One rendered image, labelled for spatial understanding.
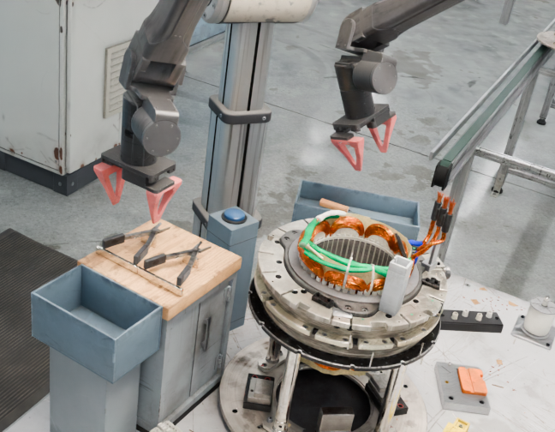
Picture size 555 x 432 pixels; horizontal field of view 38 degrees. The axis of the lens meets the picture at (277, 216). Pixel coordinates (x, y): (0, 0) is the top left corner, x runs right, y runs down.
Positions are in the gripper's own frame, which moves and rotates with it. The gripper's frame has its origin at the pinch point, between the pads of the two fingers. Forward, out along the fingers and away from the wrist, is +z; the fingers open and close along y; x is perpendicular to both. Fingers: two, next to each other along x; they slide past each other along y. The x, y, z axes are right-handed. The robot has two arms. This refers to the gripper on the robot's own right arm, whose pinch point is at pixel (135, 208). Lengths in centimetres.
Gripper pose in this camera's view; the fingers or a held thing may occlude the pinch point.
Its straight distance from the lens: 132.0
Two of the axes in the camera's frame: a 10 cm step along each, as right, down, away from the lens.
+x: 5.1, -3.7, 7.8
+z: -1.4, 8.5, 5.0
